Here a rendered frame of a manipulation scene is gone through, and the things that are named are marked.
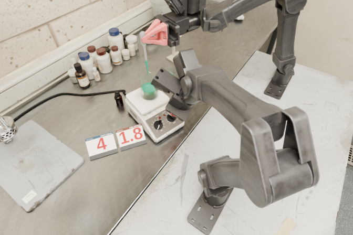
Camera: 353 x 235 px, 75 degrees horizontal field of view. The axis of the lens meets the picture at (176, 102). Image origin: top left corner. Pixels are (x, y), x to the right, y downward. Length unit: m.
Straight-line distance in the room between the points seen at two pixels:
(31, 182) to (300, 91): 1.04
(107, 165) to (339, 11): 1.76
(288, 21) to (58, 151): 0.87
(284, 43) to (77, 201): 0.85
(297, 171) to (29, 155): 0.78
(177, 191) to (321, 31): 1.66
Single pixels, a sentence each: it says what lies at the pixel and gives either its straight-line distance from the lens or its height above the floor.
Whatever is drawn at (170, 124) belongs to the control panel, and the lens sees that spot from 0.81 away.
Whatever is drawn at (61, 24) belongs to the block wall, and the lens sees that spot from 1.14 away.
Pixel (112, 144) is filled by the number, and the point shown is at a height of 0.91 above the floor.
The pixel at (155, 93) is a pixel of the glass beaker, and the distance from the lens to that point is 0.80.
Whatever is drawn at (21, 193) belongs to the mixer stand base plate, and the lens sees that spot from 0.84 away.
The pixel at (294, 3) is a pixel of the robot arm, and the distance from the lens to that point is 0.84.
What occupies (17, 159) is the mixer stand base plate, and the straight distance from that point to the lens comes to 0.92.
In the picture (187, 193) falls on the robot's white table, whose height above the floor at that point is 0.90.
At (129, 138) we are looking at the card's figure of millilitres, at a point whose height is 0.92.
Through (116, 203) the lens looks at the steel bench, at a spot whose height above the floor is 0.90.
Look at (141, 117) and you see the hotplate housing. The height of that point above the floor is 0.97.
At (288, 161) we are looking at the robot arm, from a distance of 0.37.
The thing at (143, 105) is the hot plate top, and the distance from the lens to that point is 0.81.
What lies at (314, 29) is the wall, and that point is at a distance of 2.06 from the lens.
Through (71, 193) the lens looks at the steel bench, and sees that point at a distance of 0.78.
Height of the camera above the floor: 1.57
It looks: 46 degrees down
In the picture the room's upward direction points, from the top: straight up
